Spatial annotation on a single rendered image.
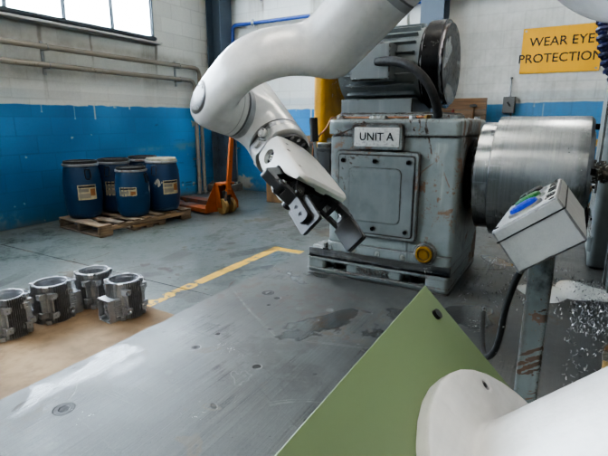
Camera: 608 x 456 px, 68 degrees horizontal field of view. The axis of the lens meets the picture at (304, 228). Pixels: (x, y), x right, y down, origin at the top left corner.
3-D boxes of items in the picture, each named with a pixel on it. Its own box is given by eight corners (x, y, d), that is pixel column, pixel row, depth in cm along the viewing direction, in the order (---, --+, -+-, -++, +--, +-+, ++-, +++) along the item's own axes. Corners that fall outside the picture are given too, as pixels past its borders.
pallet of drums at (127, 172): (150, 210, 600) (146, 154, 582) (191, 217, 555) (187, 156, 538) (59, 227, 504) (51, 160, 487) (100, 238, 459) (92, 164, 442)
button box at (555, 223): (531, 238, 60) (508, 204, 61) (585, 210, 57) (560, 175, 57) (517, 274, 46) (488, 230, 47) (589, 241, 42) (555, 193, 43)
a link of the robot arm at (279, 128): (272, 108, 62) (280, 119, 60) (313, 134, 68) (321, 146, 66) (235, 153, 65) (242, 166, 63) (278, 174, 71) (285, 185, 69)
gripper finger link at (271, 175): (256, 153, 55) (275, 183, 52) (296, 172, 61) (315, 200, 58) (251, 160, 55) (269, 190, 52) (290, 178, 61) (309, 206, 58)
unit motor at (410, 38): (338, 196, 129) (342, 38, 119) (458, 207, 113) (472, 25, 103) (291, 212, 107) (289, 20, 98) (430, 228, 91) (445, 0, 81)
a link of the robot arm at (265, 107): (263, 109, 61) (312, 128, 68) (232, 63, 69) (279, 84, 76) (233, 156, 65) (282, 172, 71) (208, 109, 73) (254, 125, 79)
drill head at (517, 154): (433, 214, 119) (440, 117, 113) (598, 232, 101) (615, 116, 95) (403, 235, 98) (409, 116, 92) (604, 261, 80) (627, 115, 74)
